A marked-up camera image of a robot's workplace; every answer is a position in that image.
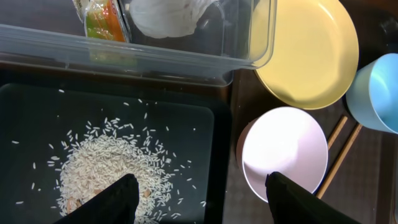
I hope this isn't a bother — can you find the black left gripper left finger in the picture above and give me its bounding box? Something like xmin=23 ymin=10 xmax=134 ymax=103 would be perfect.
xmin=55 ymin=174 xmax=139 ymax=224

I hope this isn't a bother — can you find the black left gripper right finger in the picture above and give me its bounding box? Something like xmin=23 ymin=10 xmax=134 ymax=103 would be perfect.
xmin=265 ymin=172 xmax=359 ymax=224

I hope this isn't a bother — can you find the pile of rice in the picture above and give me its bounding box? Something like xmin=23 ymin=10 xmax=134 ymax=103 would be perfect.
xmin=47 ymin=118 xmax=176 ymax=223

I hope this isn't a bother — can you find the white bowl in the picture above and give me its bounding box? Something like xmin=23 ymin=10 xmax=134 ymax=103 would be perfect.
xmin=236 ymin=106 xmax=328 ymax=202

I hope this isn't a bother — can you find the light blue bowl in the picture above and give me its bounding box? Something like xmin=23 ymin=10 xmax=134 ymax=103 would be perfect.
xmin=346 ymin=53 xmax=397 ymax=134

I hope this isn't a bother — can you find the green snack wrapper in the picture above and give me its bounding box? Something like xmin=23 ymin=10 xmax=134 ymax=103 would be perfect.
xmin=72 ymin=0 xmax=131 ymax=43

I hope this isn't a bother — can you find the white tissue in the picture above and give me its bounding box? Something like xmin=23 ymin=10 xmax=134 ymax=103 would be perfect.
xmin=129 ymin=0 xmax=216 ymax=39

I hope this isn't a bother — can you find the black waste tray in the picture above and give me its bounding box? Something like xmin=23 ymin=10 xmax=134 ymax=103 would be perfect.
xmin=1 ymin=83 xmax=231 ymax=223

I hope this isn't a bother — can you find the clear plastic waste bin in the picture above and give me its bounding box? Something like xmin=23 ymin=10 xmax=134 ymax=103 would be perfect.
xmin=1 ymin=0 xmax=277 ymax=86

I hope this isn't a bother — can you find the right wooden chopstick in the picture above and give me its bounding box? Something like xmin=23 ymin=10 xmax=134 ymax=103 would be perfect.
xmin=317 ymin=124 xmax=363 ymax=198

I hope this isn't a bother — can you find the wooden chopstick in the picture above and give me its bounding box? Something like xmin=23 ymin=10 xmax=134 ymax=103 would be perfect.
xmin=317 ymin=124 xmax=363 ymax=198
xmin=328 ymin=115 xmax=348 ymax=150

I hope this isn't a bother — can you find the brown serving tray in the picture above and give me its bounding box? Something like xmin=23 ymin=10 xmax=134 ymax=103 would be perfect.
xmin=223 ymin=0 xmax=397 ymax=223

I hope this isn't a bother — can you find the left wooden chopstick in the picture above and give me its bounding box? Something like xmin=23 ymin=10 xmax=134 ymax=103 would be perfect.
xmin=328 ymin=115 xmax=348 ymax=150

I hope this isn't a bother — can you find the yellow plate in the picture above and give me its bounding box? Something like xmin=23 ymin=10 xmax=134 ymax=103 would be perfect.
xmin=256 ymin=0 xmax=359 ymax=110

